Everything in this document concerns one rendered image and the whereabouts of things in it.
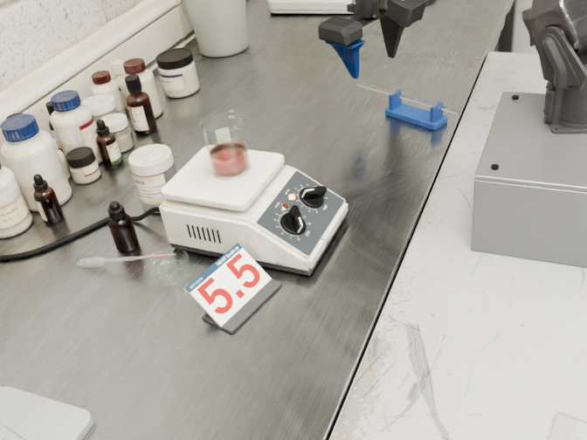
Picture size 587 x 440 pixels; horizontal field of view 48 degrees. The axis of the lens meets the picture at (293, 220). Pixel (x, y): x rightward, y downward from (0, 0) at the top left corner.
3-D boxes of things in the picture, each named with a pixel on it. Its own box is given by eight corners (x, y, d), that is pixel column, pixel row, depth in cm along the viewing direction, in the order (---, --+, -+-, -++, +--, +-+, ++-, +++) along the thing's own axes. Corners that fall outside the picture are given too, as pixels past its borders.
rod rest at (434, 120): (448, 122, 104) (448, 101, 102) (435, 131, 102) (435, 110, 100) (397, 106, 110) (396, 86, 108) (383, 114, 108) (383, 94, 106)
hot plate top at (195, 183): (287, 160, 85) (286, 154, 84) (245, 213, 76) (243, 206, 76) (207, 148, 90) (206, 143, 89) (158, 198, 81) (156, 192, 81)
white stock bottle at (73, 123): (67, 175, 104) (43, 108, 98) (65, 156, 110) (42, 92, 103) (107, 164, 106) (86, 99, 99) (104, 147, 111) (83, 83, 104)
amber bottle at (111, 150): (100, 168, 105) (86, 125, 100) (107, 159, 107) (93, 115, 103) (120, 168, 104) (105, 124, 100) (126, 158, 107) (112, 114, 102)
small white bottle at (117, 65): (137, 100, 124) (125, 56, 119) (139, 107, 122) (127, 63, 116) (119, 105, 124) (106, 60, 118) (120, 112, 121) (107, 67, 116)
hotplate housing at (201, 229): (350, 216, 87) (346, 164, 82) (311, 280, 78) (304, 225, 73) (204, 193, 96) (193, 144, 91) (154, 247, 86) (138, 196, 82)
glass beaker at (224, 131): (202, 175, 83) (189, 117, 79) (235, 156, 86) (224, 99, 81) (231, 190, 79) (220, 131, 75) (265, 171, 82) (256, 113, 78)
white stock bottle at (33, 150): (65, 209, 96) (35, 130, 89) (17, 215, 97) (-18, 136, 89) (78, 183, 102) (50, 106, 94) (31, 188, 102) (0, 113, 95)
